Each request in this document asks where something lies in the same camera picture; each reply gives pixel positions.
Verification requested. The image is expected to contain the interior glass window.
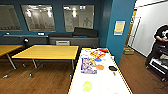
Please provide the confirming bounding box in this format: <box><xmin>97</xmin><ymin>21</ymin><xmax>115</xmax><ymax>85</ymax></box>
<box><xmin>63</xmin><ymin>4</ymin><xmax>95</xmax><ymax>33</ymax></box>
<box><xmin>20</xmin><ymin>4</ymin><xmax>57</xmax><ymax>33</ymax></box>
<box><xmin>0</xmin><ymin>4</ymin><xmax>23</xmax><ymax>33</ymax></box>

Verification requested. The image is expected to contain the dark grey sofa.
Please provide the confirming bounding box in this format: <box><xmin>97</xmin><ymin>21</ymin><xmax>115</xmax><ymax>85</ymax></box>
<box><xmin>49</xmin><ymin>27</ymin><xmax>100</xmax><ymax>48</ymax></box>
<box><xmin>0</xmin><ymin>34</ymin><xmax>51</xmax><ymax>46</ymax></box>

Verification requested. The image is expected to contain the small black round object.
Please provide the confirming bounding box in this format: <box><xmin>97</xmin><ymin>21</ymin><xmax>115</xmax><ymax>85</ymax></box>
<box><xmin>23</xmin><ymin>38</ymin><xmax>30</xmax><ymax>46</ymax></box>

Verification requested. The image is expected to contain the small orange bowl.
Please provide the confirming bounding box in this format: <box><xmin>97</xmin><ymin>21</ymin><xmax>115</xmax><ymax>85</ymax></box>
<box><xmin>95</xmin><ymin>64</ymin><xmax>105</xmax><ymax>71</ymax></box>

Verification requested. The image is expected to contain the person in black shirt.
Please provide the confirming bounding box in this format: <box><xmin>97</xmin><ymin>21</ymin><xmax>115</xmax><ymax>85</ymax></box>
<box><xmin>145</xmin><ymin>23</ymin><xmax>168</xmax><ymax>66</ymax></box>

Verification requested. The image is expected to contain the black oblong item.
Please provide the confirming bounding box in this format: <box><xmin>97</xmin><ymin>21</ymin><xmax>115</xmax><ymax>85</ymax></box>
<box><xmin>108</xmin><ymin>65</ymin><xmax>119</xmax><ymax>73</ymax></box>

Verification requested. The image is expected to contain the brown wooden door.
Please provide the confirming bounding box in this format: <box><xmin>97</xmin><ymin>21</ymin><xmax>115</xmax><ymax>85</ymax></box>
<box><xmin>128</xmin><ymin>9</ymin><xmax>138</xmax><ymax>48</ymax></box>

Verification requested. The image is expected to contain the cardboard box stack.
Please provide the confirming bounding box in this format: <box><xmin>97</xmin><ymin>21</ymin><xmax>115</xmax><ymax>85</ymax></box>
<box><xmin>123</xmin><ymin>47</ymin><xmax>135</xmax><ymax>56</ymax></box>

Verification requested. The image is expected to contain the yellow air hockey table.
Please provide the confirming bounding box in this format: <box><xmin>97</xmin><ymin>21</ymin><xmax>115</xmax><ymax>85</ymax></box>
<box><xmin>67</xmin><ymin>47</ymin><xmax>134</xmax><ymax>94</ymax></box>

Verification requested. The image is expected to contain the yellow wooden table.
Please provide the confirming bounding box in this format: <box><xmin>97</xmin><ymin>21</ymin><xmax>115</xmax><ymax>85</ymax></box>
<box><xmin>11</xmin><ymin>44</ymin><xmax>80</xmax><ymax>78</ymax></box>
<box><xmin>0</xmin><ymin>44</ymin><xmax>24</xmax><ymax>70</ymax></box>

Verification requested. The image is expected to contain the yellow framed pillar notice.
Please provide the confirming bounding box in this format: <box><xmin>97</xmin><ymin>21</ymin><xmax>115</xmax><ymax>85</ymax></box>
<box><xmin>113</xmin><ymin>20</ymin><xmax>126</xmax><ymax>36</ymax></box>

